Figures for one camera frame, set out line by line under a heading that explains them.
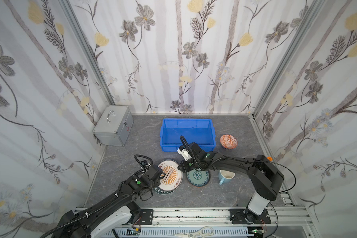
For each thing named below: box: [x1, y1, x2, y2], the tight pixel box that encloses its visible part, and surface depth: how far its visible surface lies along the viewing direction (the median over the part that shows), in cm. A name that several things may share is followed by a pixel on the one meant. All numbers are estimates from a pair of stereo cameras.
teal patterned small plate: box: [186, 168, 210, 187], surface depth 88 cm
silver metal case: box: [92, 105, 134, 147], surface depth 98 cm
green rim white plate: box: [152, 182, 182, 195], surface depth 83 cm
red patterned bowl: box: [219, 134, 238, 150], surface depth 103 cm
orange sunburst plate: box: [152, 159, 184, 195], surface depth 85 cm
